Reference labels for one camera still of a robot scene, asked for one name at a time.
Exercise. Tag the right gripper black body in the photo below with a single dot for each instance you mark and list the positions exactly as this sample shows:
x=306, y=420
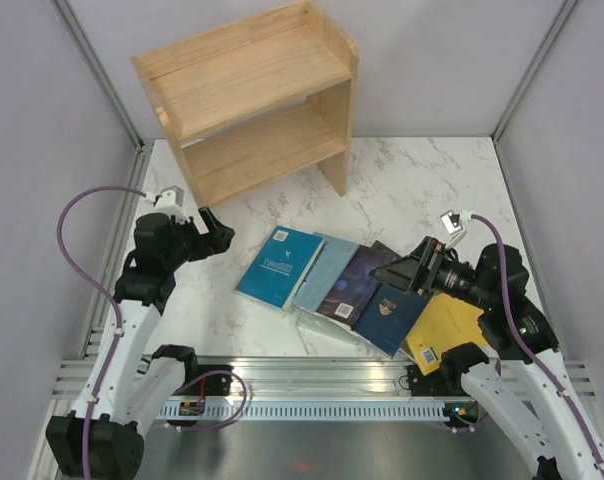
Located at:
x=446, y=274

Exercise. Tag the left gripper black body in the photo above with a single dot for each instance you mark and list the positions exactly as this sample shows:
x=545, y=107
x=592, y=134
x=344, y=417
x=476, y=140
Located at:
x=188, y=244

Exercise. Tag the navy blue crest book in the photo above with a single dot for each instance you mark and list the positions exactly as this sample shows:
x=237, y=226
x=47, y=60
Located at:
x=388, y=318

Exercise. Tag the dark purple galaxy book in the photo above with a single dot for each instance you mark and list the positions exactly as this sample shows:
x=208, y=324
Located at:
x=347, y=298

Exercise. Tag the bright blue book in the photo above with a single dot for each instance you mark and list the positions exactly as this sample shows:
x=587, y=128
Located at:
x=280, y=266

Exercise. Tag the light blue book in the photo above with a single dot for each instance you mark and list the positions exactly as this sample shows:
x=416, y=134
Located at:
x=335, y=255

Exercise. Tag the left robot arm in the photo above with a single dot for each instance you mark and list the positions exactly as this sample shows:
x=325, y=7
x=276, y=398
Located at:
x=103, y=435

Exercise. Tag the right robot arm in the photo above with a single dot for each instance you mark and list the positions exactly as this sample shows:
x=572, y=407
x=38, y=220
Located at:
x=550, y=428

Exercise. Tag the yellow book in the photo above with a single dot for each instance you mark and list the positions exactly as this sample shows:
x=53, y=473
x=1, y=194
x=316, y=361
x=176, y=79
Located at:
x=445, y=323

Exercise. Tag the pale green thin file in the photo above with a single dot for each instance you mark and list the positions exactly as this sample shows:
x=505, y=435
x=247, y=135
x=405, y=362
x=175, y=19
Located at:
x=327, y=327

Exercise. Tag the wooden two-tier shelf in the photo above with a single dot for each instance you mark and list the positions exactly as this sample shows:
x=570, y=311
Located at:
x=254, y=100

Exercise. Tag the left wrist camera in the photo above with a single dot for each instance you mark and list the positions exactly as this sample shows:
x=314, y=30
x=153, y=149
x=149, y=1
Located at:
x=168, y=200

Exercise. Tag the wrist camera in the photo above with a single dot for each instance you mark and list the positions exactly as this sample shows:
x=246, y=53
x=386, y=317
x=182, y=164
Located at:
x=168, y=200
x=453, y=226

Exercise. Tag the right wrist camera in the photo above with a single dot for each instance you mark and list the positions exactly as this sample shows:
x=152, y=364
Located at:
x=453, y=226

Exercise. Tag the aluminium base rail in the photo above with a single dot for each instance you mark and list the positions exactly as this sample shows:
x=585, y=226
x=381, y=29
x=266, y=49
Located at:
x=318, y=377

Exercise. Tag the white slotted cable duct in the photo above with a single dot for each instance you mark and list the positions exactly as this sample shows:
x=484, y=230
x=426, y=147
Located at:
x=262, y=410

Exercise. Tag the left aluminium frame post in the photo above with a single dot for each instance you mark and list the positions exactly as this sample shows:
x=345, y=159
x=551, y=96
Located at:
x=80, y=39

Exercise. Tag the aluminium frame post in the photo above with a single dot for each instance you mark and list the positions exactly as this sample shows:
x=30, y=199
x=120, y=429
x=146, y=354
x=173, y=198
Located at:
x=80, y=39
x=542, y=52

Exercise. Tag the right aluminium frame post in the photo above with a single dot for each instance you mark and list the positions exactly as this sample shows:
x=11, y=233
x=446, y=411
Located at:
x=542, y=52

